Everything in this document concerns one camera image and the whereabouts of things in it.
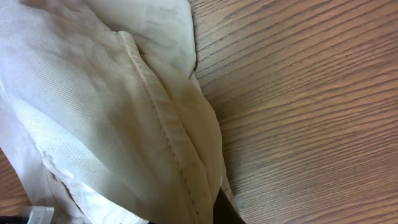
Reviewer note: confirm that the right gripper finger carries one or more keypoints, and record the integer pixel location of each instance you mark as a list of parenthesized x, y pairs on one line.
[(224, 212)]

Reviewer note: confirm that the beige shorts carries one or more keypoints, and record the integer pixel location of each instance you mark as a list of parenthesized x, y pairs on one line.
[(102, 116)]

